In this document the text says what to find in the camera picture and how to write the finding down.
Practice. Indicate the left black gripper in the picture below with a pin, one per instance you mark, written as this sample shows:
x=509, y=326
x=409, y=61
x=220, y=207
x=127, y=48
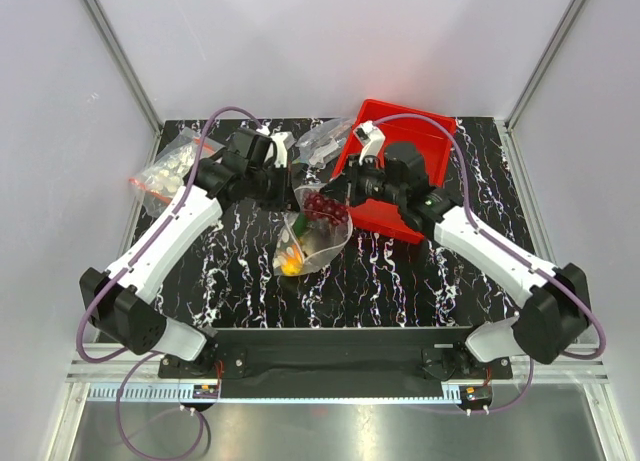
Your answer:
x=283, y=201

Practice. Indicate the purple toy grapes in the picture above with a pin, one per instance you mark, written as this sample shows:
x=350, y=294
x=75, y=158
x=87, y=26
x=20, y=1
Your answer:
x=318, y=207

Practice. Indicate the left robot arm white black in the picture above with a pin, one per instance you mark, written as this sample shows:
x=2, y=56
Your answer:
x=119, y=300

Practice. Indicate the small clear bag with items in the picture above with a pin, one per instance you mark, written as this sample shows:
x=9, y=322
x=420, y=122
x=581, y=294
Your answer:
x=323, y=143

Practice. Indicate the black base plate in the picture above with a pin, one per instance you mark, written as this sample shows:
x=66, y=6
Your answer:
x=333, y=364

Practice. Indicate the yellow toy mango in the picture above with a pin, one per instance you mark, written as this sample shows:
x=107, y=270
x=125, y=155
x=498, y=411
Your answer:
x=291, y=266

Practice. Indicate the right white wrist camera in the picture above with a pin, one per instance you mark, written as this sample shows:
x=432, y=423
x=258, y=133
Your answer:
x=371, y=138

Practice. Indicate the grey toy fish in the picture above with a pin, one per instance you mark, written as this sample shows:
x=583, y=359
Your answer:
x=315, y=241

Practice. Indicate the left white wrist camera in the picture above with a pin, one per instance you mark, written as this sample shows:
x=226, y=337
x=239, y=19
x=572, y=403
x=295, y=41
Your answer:
x=277, y=150

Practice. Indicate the slotted cable duct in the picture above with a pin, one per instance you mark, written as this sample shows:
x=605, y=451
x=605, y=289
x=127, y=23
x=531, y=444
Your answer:
x=192, y=393

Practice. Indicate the red zipper clear bag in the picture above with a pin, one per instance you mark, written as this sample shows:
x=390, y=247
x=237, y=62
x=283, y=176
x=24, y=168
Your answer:
x=157, y=184

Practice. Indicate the green toy cucumber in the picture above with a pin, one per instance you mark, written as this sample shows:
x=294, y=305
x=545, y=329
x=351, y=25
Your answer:
x=300, y=225

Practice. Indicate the polka dot zip bag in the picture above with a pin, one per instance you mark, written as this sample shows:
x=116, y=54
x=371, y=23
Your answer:
x=288, y=244

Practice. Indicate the red plastic tray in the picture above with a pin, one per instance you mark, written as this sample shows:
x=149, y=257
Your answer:
x=432, y=134

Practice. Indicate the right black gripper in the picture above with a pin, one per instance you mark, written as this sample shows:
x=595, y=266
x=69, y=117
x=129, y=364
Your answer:
x=340, y=185

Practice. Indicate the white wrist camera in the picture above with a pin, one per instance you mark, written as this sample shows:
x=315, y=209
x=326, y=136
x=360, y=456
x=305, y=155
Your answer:
x=371, y=138
x=277, y=150

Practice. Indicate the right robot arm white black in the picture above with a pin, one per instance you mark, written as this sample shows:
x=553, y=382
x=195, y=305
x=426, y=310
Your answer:
x=551, y=301

